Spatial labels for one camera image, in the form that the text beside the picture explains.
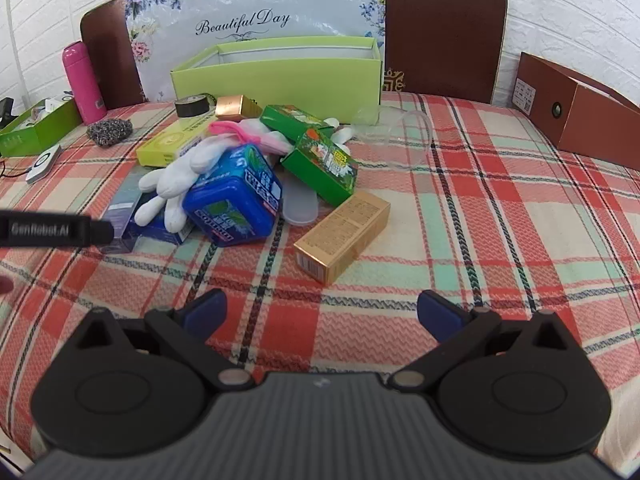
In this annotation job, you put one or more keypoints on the white round-button device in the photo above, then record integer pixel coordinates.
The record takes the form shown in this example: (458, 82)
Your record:
(42, 162)

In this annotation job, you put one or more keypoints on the brown wooden headboard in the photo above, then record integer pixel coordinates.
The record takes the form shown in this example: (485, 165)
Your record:
(440, 25)

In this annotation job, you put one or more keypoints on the translucent grey box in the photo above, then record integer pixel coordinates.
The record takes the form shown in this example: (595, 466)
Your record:
(125, 195)

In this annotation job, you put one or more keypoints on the brown cardboard box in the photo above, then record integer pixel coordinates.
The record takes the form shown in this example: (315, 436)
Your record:
(600, 125)

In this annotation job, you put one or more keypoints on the white glove pink cuff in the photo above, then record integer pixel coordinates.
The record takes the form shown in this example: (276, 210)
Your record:
(175, 180)
(265, 137)

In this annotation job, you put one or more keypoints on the dark green open box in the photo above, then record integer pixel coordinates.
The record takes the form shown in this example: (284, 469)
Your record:
(45, 135)

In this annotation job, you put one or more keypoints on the clear plastic bag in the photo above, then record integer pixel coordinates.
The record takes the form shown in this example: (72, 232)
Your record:
(380, 130)

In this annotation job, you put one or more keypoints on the blue plastic jar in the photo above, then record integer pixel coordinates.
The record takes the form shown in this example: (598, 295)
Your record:
(230, 200)

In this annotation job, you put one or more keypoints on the floral printed plastic bag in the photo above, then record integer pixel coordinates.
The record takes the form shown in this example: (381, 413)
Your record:
(250, 0)

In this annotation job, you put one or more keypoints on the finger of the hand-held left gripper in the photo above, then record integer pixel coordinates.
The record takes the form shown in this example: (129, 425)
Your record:
(75, 230)

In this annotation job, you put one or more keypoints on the black tape roll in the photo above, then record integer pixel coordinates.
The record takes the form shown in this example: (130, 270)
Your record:
(192, 106)

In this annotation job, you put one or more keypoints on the green printed box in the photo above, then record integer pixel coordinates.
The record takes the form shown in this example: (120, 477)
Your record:
(290, 117)
(320, 170)

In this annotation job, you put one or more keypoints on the dark blue box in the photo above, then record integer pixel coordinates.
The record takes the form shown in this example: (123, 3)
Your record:
(160, 235)

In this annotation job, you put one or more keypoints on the pink thermos bottle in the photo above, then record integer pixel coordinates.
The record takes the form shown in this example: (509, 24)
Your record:
(82, 85)

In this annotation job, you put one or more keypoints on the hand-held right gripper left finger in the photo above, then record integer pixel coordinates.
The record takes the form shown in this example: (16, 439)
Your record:
(207, 312)

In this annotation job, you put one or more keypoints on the steel wool scrubber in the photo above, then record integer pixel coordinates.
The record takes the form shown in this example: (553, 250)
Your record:
(107, 132)

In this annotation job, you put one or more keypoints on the yellow box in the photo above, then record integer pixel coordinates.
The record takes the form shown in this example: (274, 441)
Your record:
(167, 145)

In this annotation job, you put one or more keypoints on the small copper box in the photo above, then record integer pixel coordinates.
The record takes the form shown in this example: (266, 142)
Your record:
(235, 106)

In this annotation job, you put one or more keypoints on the clear plastic lid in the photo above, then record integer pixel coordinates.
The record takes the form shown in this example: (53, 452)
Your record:
(300, 207)

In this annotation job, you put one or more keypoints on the black device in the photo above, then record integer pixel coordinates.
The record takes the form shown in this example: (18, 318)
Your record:
(5, 110)

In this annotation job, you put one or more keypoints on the gold cardboard box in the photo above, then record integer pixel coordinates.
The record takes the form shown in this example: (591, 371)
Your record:
(340, 235)

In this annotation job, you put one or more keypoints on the light green cardboard box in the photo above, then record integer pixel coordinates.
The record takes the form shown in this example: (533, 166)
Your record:
(280, 80)

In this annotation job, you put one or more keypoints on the plaid blanket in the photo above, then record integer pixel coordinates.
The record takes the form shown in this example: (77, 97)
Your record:
(500, 220)

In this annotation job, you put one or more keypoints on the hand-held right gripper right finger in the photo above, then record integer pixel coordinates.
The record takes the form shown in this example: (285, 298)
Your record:
(437, 315)

